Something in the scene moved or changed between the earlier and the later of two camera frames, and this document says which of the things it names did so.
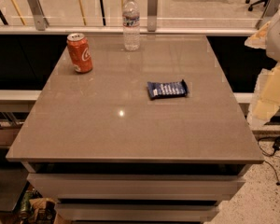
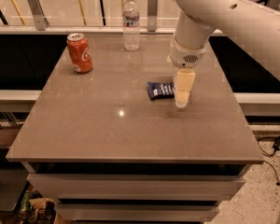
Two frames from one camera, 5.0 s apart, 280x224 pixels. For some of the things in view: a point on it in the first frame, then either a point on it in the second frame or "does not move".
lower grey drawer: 137,212 does not move
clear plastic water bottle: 131,24 does not move
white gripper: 279,38 → 186,57
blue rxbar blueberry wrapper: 167,90 does not move
